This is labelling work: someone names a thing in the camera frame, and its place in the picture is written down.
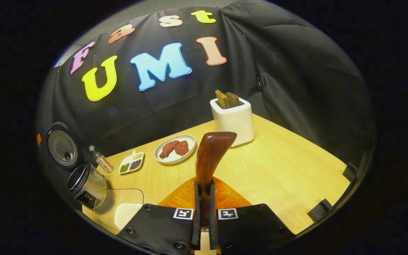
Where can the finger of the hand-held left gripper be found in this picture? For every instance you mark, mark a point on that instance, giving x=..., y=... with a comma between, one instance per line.
x=39, y=139

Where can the white rice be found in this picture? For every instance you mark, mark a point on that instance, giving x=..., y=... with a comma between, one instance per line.
x=126, y=216

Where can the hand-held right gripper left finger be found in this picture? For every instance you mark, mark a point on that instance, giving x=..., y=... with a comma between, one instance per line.
x=196, y=226

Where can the brown toast slice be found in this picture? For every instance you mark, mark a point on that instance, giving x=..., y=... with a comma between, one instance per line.
x=221, y=100
x=233, y=99

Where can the white toaster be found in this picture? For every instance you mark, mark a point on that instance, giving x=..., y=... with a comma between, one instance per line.
x=234, y=124

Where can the black backdrop cloth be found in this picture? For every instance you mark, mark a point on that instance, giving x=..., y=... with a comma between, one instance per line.
x=296, y=78

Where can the small clear glass bottle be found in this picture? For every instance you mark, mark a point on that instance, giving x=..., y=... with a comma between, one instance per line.
x=102, y=161

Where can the brown wooden spoon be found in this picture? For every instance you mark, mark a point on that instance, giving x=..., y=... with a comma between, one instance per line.
x=211, y=159

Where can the white round plate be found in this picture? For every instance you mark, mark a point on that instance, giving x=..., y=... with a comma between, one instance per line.
x=190, y=140

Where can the clear plastic container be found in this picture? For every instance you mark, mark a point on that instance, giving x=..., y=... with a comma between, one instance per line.
x=119, y=196

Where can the white divided bean dish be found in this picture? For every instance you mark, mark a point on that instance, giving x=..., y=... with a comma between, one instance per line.
x=131, y=163

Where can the black table clamp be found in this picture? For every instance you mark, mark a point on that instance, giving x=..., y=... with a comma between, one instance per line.
x=320, y=210
x=350, y=171

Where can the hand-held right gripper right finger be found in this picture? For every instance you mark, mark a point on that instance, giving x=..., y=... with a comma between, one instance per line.
x=213, y=226

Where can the red meat piece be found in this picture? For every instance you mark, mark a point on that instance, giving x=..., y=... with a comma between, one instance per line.
x=182, y=148
x=168, y=149

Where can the dark grey rice cooker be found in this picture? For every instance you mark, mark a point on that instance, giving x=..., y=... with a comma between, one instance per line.
x=87, y=187

